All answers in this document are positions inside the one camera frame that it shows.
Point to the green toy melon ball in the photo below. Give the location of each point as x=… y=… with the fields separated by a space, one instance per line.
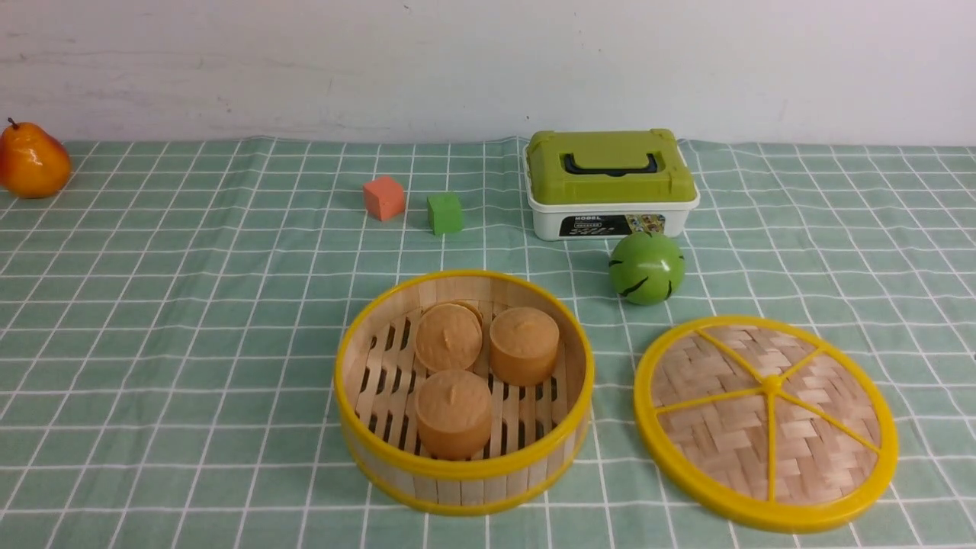
x=646 y=268

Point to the back left brown bun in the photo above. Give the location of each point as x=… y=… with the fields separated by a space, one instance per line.
x=449 y=337

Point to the orange toy pear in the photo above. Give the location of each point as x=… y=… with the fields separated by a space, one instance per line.
x=33 y=164

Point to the front brown bun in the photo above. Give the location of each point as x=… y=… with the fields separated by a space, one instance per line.
x=454 y=414

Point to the green checkered tablecloth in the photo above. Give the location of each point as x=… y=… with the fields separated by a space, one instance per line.
x=170 y=320

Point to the back right brown bun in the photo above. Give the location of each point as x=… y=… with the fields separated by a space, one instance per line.
x=523 y=346

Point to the orange foam cube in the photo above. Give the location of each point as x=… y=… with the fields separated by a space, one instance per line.
x=384 y=198

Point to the brown bun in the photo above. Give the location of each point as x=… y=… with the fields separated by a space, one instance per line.
x=523 y=346
x=449 y=337
x=454 y=414

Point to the yellow woven bamboo steamer lid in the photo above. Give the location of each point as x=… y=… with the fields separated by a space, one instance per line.
x=765 y=424

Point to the green lidded white toolbox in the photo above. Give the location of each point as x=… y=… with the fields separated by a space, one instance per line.
x=607 y=184

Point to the yellow bamboo steamer basket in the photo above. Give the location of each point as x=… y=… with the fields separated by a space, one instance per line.
x=536 y=432

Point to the green foam cube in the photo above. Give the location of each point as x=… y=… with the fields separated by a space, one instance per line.
x=445 y=214

